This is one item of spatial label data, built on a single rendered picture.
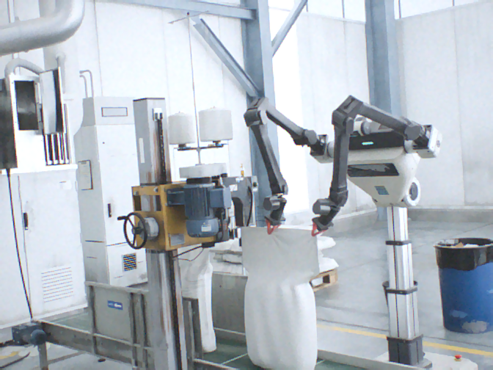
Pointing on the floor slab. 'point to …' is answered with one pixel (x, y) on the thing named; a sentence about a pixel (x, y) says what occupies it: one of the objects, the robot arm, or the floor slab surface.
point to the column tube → (149, 168)
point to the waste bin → (466, 283)
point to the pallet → (329, 277)
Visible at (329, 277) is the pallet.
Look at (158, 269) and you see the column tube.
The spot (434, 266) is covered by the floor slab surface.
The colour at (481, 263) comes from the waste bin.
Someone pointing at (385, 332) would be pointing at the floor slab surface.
